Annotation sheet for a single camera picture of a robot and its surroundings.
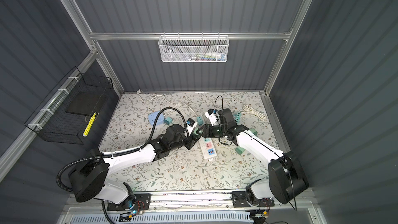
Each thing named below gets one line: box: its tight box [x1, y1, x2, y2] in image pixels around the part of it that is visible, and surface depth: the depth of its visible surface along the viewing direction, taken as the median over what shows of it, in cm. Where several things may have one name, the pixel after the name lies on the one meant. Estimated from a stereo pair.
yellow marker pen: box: [82, 112, 97, 137], surface depth 71 cm
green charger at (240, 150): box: [235, 145, 246, 156], surface depth 90 cm
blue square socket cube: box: [148, 110, 165, 126], surface depth 104 cm
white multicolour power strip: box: [198, 137, 218, 160], surface depth 91 cm
